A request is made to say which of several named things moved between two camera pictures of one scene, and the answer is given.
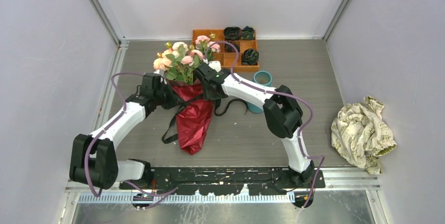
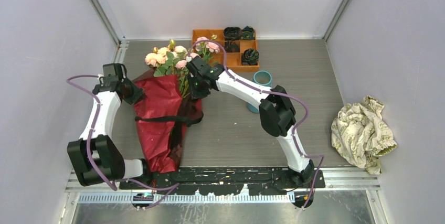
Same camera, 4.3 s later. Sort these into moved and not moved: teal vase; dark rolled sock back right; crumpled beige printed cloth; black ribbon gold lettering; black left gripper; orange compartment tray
Moved: black ribbon gold lettering; black left gripper
Not moved: crumpled beige printed cloth; dark rolled sock back right; orange compartment tray; teal vase
